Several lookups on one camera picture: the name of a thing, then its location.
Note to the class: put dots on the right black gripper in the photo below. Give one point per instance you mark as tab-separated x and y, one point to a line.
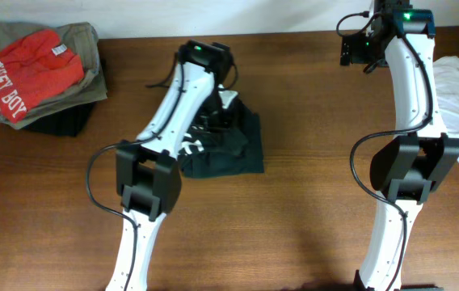
357	54

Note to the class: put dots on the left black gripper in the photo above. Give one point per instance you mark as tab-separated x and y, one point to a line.
216	121

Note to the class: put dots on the olive folded garment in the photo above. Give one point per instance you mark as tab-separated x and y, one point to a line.
81	39

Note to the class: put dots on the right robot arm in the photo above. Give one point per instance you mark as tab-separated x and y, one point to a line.
409	168

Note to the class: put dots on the dark green Nike t-shirt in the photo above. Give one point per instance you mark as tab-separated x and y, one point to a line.
236	150

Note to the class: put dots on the red folded printed shirt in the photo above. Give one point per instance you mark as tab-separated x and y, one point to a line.
33	69

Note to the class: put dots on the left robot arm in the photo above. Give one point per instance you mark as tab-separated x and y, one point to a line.
148	178

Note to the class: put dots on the black folded garment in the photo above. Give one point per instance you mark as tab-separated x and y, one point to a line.
68	125

